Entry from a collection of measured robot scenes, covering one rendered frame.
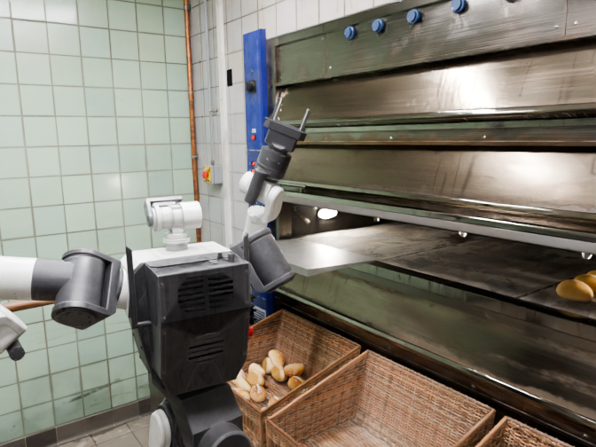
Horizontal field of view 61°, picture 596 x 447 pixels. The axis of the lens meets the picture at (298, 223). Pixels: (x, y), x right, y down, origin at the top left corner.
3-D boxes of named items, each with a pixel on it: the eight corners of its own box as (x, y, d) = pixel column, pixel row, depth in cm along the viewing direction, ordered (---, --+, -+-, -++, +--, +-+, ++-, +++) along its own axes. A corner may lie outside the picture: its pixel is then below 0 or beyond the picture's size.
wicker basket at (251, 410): (284, 360, 248) (283, 307, 243) (364, 409, 203) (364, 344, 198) (192, 391, 220) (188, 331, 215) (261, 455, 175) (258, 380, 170)
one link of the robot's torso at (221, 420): (255, 469, 116) (253, 397, 113) (205, 493, 108) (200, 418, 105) (200, 417, 138) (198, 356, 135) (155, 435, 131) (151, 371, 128)
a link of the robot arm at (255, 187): (292, 170, 146) (278, 206, 149) (261, 155, 149) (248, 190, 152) (274, 171, 136) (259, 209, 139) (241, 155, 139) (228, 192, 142)
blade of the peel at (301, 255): (307, 277, 178) (307, 269, 177) (229, 250, 221) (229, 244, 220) (379, 259, 199) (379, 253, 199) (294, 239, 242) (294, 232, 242)
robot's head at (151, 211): (190, 221, 118) (183, 192, 121) (152, 225, 114) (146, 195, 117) (184, 232, 123) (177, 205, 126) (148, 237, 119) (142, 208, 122)
